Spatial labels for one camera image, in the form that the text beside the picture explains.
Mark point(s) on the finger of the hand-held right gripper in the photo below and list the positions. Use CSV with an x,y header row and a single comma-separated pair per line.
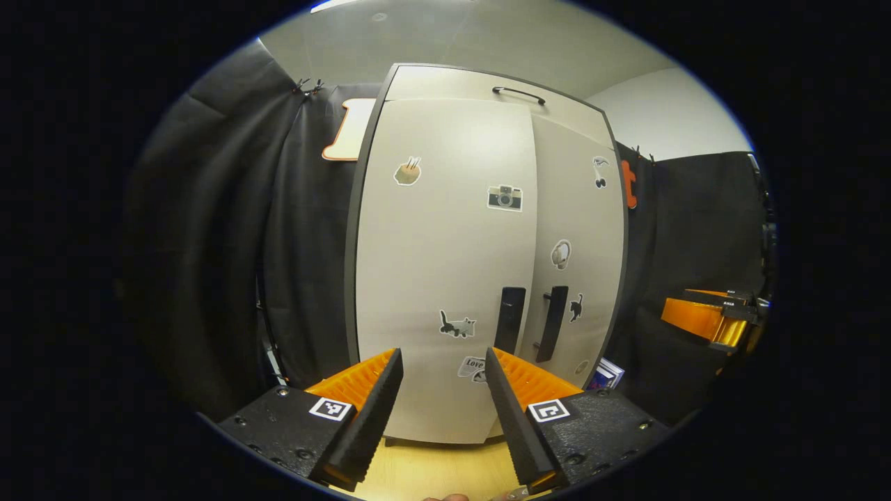
x,y
724,298
696,320

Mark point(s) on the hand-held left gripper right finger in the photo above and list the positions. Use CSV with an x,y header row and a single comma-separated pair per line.
x,y
518,438

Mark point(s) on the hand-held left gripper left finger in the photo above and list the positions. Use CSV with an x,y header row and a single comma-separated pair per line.
x,y
365,431

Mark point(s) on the clear bottle with pink label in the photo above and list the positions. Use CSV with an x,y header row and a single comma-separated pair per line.
x,y
516,494

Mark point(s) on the white cabinet door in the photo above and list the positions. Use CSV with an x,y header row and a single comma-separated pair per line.
x,y
585,216
431,264

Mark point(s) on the white and grey cabinet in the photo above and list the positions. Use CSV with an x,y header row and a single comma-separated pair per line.
x,y
351,292

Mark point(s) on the white cabinet drawer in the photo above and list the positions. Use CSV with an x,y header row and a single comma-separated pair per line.
x,y
445,83

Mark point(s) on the blue grey box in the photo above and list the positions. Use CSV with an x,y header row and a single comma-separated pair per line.
x,y
597,381

